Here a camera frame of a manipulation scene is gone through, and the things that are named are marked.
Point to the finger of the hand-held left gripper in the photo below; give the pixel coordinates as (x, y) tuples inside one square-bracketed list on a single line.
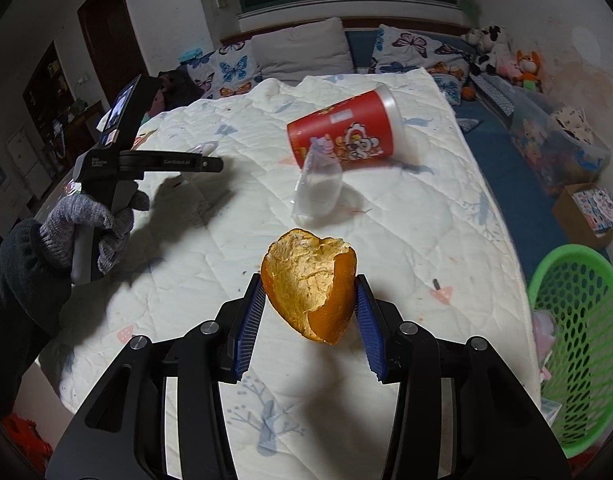
[(186, 163)]

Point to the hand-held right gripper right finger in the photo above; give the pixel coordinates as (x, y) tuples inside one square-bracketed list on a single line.
[(369, 330)]

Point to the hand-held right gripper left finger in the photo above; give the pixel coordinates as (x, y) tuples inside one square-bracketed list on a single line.
[(249, 330)]

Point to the clear plastic wrapper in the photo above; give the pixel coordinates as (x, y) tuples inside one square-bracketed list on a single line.
[(204, 149)]

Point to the orange peel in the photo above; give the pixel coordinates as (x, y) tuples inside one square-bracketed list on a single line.
[(306, 280)]

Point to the green plastic basket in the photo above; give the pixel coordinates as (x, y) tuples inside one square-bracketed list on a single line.
[(546, 270)]

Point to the person's left forearm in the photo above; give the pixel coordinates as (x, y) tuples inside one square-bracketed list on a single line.
[(16, 300)]

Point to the person's left hand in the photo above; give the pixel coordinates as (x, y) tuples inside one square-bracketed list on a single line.
[(66, 225)]

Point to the dark cloth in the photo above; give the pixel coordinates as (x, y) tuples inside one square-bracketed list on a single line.
[(179, 92)]

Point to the dark wooden door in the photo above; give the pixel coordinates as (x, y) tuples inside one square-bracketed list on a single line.
[(111, 35)]

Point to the dark bookshelf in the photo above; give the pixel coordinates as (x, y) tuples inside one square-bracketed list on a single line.
[(44, 85)]

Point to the white quilted mattress pad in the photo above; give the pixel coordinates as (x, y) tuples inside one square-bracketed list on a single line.
[(411, 240)]

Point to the butterfly print pillow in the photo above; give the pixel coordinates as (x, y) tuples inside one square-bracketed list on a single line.
[(416, 50), (231, 70)]

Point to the clear plastic cup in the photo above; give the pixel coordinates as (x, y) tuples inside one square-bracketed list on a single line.
[(319, 190)]

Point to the grey pillow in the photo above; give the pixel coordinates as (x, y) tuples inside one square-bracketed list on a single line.
[(301, 50)]

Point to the red printed paper cup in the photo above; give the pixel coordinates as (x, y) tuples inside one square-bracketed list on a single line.
[(346, 125)]

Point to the brown cardboard box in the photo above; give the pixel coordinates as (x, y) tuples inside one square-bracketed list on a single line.
[(576, 220)]

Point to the clear plastic storage box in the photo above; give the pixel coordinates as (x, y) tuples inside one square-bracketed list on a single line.
[(546, 160)]

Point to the red plastic bag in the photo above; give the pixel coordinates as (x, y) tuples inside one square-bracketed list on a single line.
[(26, 440)]

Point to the small butterfly print cushion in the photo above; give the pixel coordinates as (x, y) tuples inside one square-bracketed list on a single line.
[(449, 87)]

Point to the small orange ball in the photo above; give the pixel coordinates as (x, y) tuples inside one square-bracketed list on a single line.
[(468, 93)]

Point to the grey patterned box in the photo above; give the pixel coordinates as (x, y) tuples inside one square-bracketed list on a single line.
[(493, 97)]

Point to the spotted plush toy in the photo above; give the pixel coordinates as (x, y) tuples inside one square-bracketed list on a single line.
[(573, 122)]

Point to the pink plush toy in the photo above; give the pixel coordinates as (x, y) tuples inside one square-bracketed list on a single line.
[(509, 69)]

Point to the black white cow plush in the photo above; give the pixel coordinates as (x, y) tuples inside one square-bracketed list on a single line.
[(491, 50)]

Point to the orange fox plush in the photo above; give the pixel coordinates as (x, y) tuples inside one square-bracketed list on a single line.
[(528, 67)]

